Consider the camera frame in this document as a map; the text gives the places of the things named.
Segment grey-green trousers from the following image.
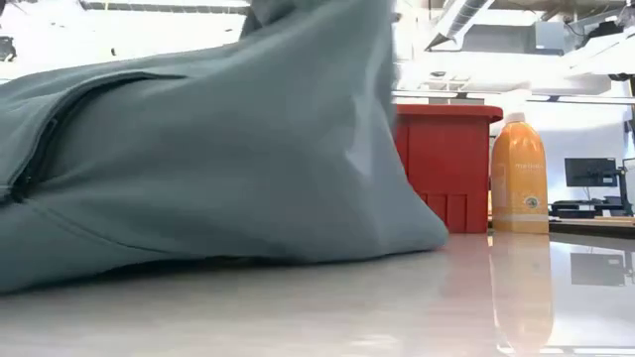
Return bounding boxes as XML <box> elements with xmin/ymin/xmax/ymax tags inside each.
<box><xmin>0</xmin><ymin>0</ymin><xmax>450</xmax><ymax>295</ymax></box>

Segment red plastic laundry bin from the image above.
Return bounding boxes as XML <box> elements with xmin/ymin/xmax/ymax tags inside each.
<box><xmin>393</xmin><ymin>103</ymin><xmax>505</xmax><ymax>235</ymax></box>

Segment orange spray bottle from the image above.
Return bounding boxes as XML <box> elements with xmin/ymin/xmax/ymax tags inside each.
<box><xmin>487</xmin><ymin>88</ymin><xmax>551</xmax><ymax>236</ymax></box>

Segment black computer monitor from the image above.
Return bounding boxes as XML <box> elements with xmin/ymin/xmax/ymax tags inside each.
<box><xmin>564</xmin><ymin>157</ymin><xmax>619</xmax><ymax>189</ymax></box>

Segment tan wooden desk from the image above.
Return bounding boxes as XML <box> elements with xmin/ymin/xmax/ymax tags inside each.
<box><xmin>547</xmin><ymin>215</ymin><xmax>635</xmax><ymax>238</ymax></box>

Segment black ceiling fixture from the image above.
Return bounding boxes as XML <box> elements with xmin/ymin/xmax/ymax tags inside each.
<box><xmin>0</xmin><ymin>35</ymin><xmax>19</xmax><ymax>63</ymax></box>

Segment silver ventilation duct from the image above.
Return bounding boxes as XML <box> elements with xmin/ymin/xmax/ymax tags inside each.
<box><xmin>423</xmin><ymin>0</ymin><xmax>498</xmax><ymax>53</ymax></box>

